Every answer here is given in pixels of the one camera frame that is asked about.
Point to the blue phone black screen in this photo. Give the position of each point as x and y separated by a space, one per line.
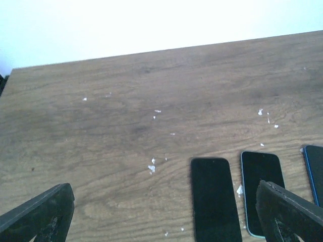
313 162

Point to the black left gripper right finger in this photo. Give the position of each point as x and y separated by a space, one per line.
285 216

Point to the teal phone black screen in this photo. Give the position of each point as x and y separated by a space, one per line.
255 167

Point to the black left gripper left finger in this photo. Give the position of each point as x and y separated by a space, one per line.
46 217

